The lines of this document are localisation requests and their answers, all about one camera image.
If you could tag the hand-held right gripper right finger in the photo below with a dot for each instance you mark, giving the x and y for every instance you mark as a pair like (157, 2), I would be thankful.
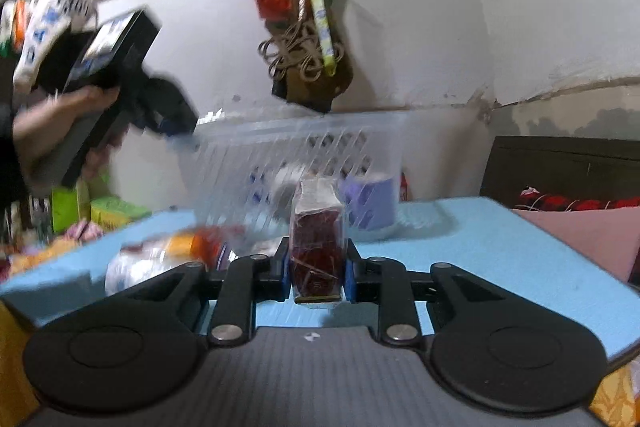
(349, 274)

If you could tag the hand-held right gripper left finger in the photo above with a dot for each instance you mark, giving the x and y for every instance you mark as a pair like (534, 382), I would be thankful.
(285, 268)

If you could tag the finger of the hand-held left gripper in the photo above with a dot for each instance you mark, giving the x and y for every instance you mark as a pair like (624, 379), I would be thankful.
(184, 139)

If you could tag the clear packet of red threads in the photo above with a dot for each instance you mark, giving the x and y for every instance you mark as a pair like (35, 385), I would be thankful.
(318, 241)

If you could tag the clear plastic basket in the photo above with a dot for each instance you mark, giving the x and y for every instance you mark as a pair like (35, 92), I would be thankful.
(300, 167)

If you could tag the person's left hand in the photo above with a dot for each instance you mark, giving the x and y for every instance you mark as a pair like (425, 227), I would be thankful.
(90, 107)

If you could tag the purple packet in basket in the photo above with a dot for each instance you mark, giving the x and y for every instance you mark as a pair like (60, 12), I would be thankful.
(371, 203)

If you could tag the orange snack packet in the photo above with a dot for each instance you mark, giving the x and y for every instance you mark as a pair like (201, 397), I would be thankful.
(212, 244)

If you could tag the white blue printed packet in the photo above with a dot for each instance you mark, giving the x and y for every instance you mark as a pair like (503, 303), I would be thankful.
(47, 22)

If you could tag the green box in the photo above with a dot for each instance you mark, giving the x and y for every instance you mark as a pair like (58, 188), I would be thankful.
(117, 212)

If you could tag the clear plastic bag with food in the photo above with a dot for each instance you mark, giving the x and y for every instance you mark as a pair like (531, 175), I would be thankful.
(145, 262)

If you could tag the brown paper bag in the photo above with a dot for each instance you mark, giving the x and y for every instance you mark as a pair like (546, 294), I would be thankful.
(310, 67)

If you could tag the blue table mat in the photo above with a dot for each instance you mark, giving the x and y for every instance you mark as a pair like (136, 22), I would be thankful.
(500, 257)

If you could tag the yellow green striped tube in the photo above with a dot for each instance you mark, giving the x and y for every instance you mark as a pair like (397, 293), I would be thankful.
(317, 2)

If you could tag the red floral blanket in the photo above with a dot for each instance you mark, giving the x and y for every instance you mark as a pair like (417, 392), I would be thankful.
(565, 202)

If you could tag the dark wooden headboard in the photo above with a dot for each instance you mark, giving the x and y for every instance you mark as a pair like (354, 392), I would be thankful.
(565, 167)

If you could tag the pink pillow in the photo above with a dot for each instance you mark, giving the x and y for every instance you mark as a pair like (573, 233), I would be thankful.
(590, 234)

